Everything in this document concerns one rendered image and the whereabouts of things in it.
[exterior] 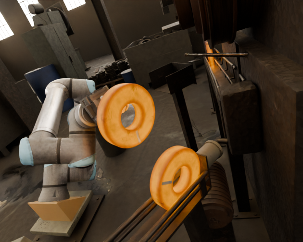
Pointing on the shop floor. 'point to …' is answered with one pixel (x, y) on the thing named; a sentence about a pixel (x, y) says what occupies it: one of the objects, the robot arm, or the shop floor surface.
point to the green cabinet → (54, 50)
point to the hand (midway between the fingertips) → (125, 108)
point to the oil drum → (37, 80)
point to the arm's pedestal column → (77, 234)
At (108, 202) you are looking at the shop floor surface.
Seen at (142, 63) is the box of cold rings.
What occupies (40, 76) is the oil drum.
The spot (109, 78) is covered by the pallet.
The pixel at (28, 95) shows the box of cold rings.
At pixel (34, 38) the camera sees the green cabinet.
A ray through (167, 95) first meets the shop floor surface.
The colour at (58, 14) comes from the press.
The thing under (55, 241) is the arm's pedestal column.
